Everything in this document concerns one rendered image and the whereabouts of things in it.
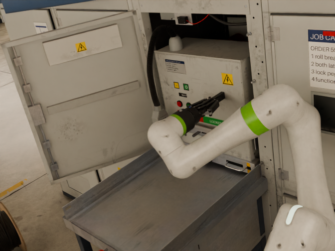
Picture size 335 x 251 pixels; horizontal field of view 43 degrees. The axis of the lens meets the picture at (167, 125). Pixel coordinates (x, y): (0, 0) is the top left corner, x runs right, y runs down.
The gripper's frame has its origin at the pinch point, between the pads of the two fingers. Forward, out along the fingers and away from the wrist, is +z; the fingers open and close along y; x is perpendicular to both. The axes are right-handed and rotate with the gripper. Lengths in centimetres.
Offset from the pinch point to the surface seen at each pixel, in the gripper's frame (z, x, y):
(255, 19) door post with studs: 5.1, 32.3, 18.5
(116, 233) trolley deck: -57, -38, -15
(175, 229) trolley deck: -42, -38, 4
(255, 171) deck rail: 1.5, -33.7, 13.9
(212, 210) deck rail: -29.2, -33.9, 13.7
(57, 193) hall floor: 3, -122, -195
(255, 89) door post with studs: 5.4, 3.7, 15.4
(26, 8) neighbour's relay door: -23, 44, -94
